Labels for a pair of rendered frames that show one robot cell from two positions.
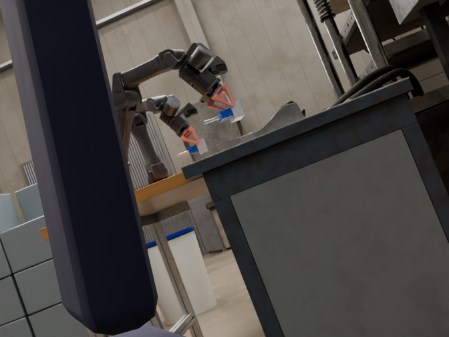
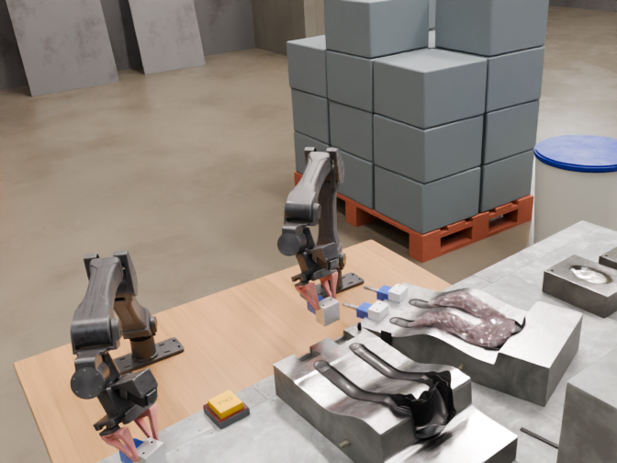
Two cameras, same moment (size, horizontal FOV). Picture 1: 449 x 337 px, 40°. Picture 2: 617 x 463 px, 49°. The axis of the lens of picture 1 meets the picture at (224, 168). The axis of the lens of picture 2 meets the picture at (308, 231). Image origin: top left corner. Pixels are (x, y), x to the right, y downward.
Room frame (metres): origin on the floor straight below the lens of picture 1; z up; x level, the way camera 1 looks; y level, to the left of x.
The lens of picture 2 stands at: (1.67, -1.08, 1.85)
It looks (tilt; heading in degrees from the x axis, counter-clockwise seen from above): 25 degrees down; 52
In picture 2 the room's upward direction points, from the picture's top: 4 degrees counter-clockwise
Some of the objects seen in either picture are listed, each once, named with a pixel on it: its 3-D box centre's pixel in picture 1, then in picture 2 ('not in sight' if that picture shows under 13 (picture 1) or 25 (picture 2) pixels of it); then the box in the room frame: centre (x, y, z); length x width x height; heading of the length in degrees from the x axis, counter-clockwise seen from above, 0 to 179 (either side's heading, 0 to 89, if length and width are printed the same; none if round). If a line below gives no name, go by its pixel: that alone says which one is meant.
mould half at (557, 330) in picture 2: not in sight; (465, 328); (2.87, -0.17, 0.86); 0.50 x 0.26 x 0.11; 105
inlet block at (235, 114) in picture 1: (222, 116); (131, 451); (2.00, -0.06, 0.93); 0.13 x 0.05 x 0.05; 109
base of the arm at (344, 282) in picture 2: not in sight; (331, 276); (2.83, 0.31, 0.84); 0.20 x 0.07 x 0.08; 173
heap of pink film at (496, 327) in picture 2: not in sight; (464, 314); (2.87, -0.16, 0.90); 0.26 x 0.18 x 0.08; 105
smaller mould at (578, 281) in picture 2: not in sight; (588, 285); (3.32, -0.25, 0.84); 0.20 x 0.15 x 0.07; 88
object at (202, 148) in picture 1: (191, 150); (315, 303); (2.60, 0.10, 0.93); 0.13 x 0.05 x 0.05; 88
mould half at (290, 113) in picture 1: (272, 132); (387, 400); (2.51, -0.24, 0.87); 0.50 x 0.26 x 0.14; 88
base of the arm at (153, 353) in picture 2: not in sight; (142, 345); (2.23, 0.38, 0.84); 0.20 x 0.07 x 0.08; 173
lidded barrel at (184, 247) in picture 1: (177, 275); (578, 205); (4.90, 0.66, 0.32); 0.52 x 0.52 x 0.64
